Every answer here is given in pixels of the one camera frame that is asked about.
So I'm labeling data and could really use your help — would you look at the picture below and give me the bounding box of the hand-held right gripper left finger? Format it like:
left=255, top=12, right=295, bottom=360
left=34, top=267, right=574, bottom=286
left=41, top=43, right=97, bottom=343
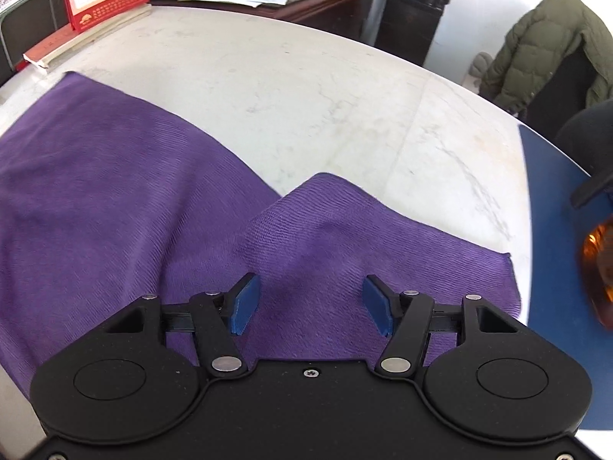
left=103, top=272, right=262, bottom=380

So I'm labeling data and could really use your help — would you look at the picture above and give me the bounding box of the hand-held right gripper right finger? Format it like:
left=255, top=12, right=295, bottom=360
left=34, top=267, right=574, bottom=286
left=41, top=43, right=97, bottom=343
left=362, top=274, right=523, bottom=380

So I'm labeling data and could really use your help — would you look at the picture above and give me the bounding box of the purple towel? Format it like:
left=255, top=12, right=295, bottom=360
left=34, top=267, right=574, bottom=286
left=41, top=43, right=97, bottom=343
left=0, top=71, right=523, bottom=399

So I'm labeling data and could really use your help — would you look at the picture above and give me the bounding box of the blue desk mat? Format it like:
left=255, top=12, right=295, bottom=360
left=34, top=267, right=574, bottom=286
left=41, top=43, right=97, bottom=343
left=518, top=123, right=613, bottom=447

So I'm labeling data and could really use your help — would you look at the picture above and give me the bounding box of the glass teapot with tea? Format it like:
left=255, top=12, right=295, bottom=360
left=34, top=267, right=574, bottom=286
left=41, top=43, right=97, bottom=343
left=570, top=171, right=613, bottom=332

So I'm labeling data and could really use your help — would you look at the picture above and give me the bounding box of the beige plush cushion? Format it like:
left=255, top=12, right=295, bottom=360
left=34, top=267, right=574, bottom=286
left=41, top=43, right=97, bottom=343
left=461, top=52, right=495, bottom=93

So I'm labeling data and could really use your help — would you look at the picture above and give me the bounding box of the black office chair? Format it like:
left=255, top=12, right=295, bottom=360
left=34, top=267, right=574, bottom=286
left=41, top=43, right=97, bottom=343
left=523, top=47, right=605, bottom=141

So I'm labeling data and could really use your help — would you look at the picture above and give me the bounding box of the black water dispenser cabinet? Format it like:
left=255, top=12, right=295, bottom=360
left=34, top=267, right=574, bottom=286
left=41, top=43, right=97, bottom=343
left=372, top=0, right=458, bottom=67

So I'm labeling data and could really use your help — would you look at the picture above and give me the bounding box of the green puffer jacket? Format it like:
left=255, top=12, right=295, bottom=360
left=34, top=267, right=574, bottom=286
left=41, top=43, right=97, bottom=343
left=479, top=0, right=613, bottom=117

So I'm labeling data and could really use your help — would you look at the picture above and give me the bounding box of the dark wooden desk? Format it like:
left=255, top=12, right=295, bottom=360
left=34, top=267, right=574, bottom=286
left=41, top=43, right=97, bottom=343
left=152, top=0, right=394, bottom=43

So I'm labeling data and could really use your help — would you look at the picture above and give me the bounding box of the red flat book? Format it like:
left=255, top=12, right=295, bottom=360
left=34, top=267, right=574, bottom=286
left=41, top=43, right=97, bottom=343
left=22, top=4, right=155, bottom=75

